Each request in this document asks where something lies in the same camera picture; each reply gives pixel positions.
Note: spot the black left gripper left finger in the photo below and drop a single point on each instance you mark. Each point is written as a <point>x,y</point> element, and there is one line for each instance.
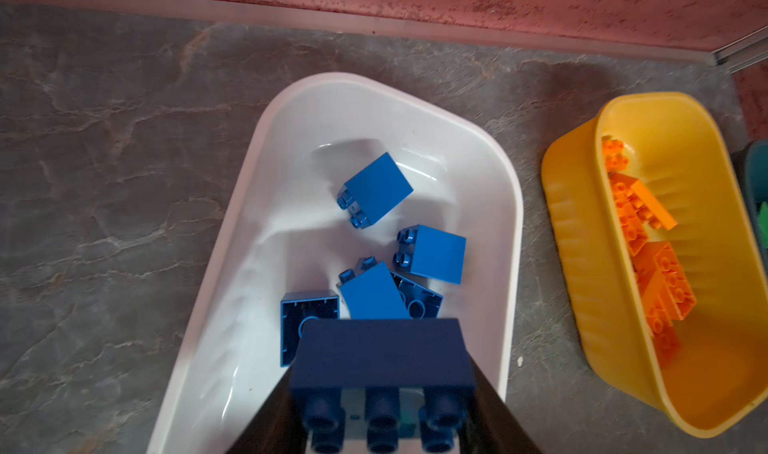
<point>276,427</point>

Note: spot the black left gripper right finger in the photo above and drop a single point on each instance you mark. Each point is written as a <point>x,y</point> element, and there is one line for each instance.
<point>490,426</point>

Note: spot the blue lego cluster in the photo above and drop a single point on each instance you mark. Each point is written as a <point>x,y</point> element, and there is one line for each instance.
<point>296,310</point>
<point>369,292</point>

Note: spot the blue lego long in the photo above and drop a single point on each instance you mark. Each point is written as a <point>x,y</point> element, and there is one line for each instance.
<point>420,302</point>

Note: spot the orange lego stack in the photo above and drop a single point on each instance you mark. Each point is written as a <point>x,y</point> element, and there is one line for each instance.
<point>660,275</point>

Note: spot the blue lego brick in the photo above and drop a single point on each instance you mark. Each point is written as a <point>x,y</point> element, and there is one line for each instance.
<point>373,192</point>

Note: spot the green lego small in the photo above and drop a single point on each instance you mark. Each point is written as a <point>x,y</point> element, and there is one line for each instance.
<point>762,222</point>

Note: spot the white plastic bin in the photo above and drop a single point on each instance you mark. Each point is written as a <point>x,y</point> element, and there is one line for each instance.
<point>283,232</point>

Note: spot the yellow plastic bin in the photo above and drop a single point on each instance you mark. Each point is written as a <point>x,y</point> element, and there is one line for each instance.
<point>676,149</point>

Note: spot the teal plastic bin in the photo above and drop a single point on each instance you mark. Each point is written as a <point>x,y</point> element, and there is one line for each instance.
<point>750,167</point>

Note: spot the aluminium corner post right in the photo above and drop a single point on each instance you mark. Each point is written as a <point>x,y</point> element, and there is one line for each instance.
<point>743,53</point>

